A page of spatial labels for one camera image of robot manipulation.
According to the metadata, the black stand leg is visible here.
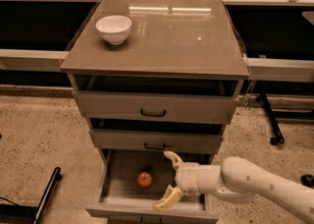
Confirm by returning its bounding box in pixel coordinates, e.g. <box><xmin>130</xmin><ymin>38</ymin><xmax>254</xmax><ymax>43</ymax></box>
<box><xmin>260</xmin><ymin>92</ymin><xmax>285</xmax><ymax>145</ymax></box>
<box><xmin>31</xmin><ymin>167</ymin><xmax>62</xmax><ymax>224</ymax></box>

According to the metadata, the white ceramic bowl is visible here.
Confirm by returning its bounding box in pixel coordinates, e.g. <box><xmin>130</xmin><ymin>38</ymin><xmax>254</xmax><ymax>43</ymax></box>
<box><xmin>95</xmin><ymin>15</ymin><xmax>132</xmax><ymax>45</ymax></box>

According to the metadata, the black stand leg left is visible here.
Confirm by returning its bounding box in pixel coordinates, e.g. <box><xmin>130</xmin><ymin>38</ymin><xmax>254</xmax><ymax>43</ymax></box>
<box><xmin>31</xmin><ymin>167</ymin><xmax>62</xmax><ymax>224</ymax></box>

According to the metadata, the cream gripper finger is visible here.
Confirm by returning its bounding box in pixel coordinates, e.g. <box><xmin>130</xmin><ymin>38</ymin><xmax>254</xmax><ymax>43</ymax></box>
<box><xmin>152</xmin><ymin>185</ymin><xmax>183</xmax><ymax>210</ymax></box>
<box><xmin>164</xmin><ymin>150</ymin><xmax>183</xmax><ymax>170</ymax></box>

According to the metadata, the grey metal rail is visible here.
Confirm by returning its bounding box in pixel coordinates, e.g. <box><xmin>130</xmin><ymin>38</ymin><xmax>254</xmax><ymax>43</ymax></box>
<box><xmin>0</xmin><ymin>49</ymin><xmax>69</xmax><ymax>73</ymax></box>

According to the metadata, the grey top drawer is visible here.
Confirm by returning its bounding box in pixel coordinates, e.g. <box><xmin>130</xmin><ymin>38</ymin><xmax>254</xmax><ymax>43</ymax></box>
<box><xmin>72</xmin><ymin>76</ymin><xmax>240</xmax><ymax>125</ymax></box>

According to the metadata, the grey bottom drawer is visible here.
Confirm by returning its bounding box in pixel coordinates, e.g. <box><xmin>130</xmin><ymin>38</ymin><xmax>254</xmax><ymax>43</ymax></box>
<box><xmin>86</xmin><ymin>150</ymin><xmax>219</xmax><ymax>224</ymax></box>

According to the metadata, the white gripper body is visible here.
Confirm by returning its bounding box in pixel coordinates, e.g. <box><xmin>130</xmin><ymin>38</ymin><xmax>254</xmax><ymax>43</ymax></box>
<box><xmin>175</xmin><ymin>162</ymin><xmax>222</xmax><ymax>196</ymax></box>

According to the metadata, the black drawer handle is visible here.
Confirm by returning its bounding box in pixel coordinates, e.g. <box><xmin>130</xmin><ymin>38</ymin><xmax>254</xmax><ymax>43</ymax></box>
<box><xmin>140</xmin><ymin>108</ymin><xmax>167</xmax><ymax>117</ymax></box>
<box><xmin>144</xmin><ymin>142</ymin><xmax>166</xmax><ymax>150</ymax></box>

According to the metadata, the black top drawer handle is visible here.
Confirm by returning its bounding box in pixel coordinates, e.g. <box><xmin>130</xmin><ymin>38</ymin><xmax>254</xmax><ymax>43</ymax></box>
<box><xmin>140</xmin><ymin>108</ymin><xmax>167</xmax><ymax>117</ymax></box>

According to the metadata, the grey middle drawer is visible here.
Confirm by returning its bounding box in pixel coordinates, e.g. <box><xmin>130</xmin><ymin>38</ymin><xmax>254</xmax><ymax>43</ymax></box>
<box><xmin>89</xmin><ymin>118</ymin><xmax>225</xmax><ymax>154</ymax></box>

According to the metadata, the black middle drawer handle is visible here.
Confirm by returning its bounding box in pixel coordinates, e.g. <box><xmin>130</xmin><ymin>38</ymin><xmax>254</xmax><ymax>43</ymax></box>
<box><xmin>144</xmin><ymin>142</ymin><xmax>166</xmax><ymax>150</ymax></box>

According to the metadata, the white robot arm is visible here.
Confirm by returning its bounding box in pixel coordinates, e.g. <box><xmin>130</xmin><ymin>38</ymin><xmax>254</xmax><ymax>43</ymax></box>
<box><xmin>153</xmin><ymin>151</ymin><xmax>314</xmax><ymax>224</ymax></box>

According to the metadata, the black stand leg right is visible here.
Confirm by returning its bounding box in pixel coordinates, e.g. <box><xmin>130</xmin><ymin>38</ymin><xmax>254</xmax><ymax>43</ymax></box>
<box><xmin>260</xmin><ymin>92</ymin><xmax>285</xmax><ymax>145</ymax></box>

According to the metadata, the red apple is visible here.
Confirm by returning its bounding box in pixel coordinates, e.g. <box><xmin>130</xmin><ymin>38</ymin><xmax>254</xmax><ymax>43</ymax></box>
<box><xmin>136</xmin><ymin>172</ymin><xmax>153</xmax><ymax>188</ymax></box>

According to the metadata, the grey drawer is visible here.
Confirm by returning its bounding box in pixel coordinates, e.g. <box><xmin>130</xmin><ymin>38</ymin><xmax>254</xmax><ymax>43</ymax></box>
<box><xmin>86</xmin><ymin>150</ymin><xmax>219</xmax><ymax>224</ymax></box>
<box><xmin>89</xmin><ymin>118</ymin><xmax>225</xmax><ymax>154</ymax></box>
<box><xmin>72</xmin><ymin>76</ymin><xmax>240</xmax><ymax>125</ymax></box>

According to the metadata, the grey drawer cabinet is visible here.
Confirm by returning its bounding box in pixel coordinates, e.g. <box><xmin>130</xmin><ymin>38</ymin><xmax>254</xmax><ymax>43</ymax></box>
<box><xmin>60</xmin><ymin>0</ymin><xmax>250</xmax><ymax>157</ymax></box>

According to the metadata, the black caster wheel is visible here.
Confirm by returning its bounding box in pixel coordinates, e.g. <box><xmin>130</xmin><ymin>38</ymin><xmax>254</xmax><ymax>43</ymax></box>
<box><xmin>300</xmin><ymin>175</ymin><xmax>314</xmax><ymax>188</ymax></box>

